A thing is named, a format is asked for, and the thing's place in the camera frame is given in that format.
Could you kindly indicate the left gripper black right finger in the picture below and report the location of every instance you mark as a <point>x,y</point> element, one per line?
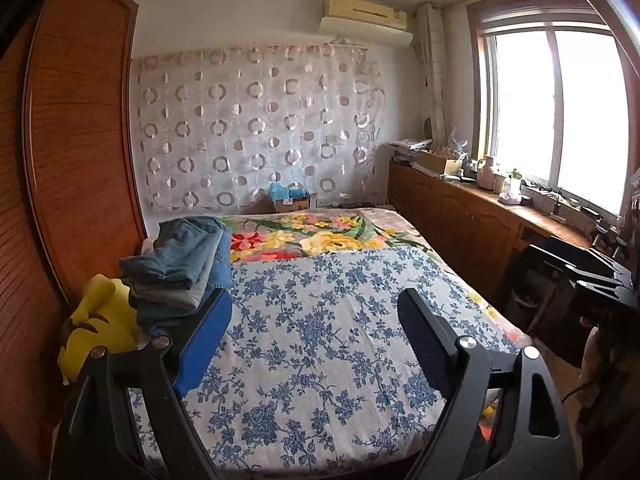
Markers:
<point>459,369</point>

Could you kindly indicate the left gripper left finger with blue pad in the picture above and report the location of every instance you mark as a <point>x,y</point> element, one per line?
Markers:
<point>172,366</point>

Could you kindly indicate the person's right hand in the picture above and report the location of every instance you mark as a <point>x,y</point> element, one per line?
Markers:
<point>592,359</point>

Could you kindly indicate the folded grey garment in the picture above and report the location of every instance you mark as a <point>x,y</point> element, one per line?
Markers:
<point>186,299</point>

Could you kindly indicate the yellow plush toy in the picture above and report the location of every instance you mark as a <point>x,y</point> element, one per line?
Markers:
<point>103,318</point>

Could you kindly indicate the folded blue jeans stack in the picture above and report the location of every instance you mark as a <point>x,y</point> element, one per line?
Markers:
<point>160,319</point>

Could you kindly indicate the wooden sideboard cabinet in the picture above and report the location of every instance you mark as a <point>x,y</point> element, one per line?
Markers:
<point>479,238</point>

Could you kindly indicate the blue floral white bedspread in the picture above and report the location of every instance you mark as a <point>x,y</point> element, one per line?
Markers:
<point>315,377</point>

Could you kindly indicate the pink floral bed cover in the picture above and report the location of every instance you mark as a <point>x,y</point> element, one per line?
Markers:
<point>307,233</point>

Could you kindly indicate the white jug on sideboard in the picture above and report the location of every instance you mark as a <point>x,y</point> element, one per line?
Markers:
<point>486,175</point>

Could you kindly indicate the brown wooden wardrobe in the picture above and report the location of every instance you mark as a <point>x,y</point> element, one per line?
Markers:
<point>69,204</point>

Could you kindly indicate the cardboard box with blue items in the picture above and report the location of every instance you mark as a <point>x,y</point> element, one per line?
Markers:
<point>290,198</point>

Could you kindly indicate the cardboard box on sideboard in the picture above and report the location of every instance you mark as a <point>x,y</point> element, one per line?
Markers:
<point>440,160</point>

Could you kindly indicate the circle patterned sheer curtain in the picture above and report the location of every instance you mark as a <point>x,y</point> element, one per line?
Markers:
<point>217,129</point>

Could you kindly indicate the side window curtain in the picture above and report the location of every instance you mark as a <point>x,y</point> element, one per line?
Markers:
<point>433,54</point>

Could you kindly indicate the window with white frame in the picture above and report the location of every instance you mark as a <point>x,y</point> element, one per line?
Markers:
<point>553,98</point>

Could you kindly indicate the wall air conditioner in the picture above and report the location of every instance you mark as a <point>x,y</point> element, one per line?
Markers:
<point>365,21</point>

